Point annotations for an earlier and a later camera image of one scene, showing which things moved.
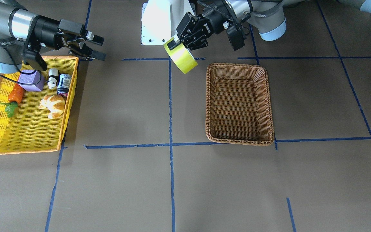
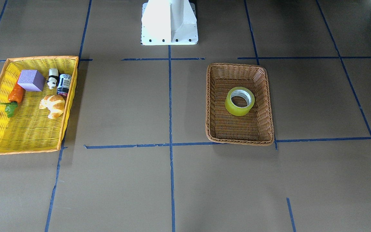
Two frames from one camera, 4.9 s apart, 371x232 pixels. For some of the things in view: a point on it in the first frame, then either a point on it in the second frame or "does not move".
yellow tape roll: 181,57 to 239,91
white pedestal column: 160,18 does not move
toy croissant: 55,104 does not move
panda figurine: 53,74 does not move
